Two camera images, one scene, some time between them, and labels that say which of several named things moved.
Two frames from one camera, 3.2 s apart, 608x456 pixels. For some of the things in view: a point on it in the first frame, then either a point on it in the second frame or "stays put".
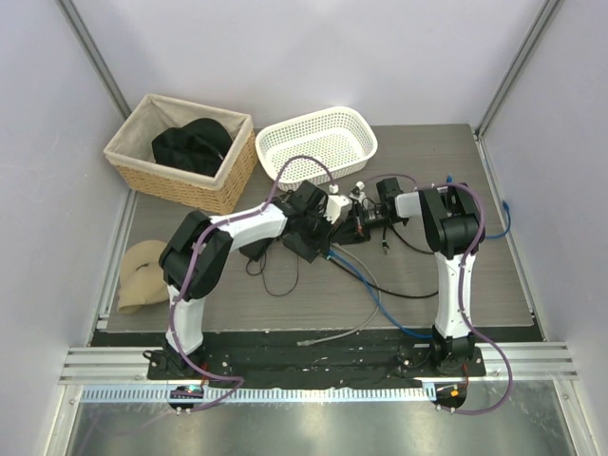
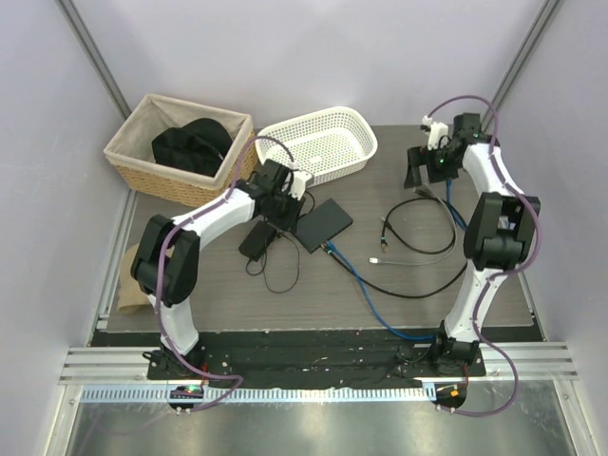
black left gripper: (324, 237) -> (289, 221)
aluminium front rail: (120, 374) stays put
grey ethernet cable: (300, 343) -> (425, 190)
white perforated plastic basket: (337, 135) stays put
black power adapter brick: (255, 249) stays put
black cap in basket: (198, 147) stays put
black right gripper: (361, 235) -> (420, 156)
